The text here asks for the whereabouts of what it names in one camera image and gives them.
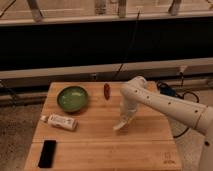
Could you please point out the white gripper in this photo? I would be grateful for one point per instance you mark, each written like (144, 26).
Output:
(128, 109)

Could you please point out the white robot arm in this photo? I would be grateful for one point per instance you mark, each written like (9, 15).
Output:
(194, 115)

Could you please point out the blue device on floor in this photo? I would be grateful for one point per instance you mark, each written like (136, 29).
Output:
(167, 91)

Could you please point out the green bowl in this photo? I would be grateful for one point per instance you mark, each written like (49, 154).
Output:
(72, 99)

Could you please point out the white tube bottle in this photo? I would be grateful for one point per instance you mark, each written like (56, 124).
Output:
(63, 122)

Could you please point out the black rectangular phone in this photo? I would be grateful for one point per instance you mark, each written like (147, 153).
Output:
(47, 154)

